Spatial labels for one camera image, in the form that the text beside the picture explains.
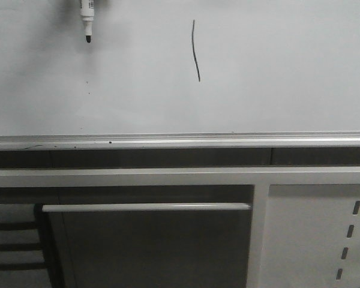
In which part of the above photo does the white perforated metal panel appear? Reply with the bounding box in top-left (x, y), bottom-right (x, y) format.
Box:
top-left (260, 185), bottom-right (360, 287)

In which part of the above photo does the aluminium whiteboard tray rail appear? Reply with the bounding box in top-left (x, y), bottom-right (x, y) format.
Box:
top-left (0, 131), bottom-right (360, 151)

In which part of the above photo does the dark grey panel white-topped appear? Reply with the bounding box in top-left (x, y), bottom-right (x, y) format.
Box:
top-left (43, 203), bottom-right (251, 287)

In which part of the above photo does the white whiteboard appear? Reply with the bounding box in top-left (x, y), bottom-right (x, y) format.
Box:
top-left (0, 1), bottom-right (360, 136)

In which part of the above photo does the white metal frame shelf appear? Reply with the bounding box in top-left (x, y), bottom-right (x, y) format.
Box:
top-left (0, 167), bottom-right (360, 287)

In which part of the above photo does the black slatted chair back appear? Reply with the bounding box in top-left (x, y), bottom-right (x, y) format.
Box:
top-left (0, 204), bottom-right (52, 287)

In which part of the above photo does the white black whiteboard marker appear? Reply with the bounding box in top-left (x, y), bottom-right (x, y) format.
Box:
top-left (79, 0), bottom-right (95, 43)

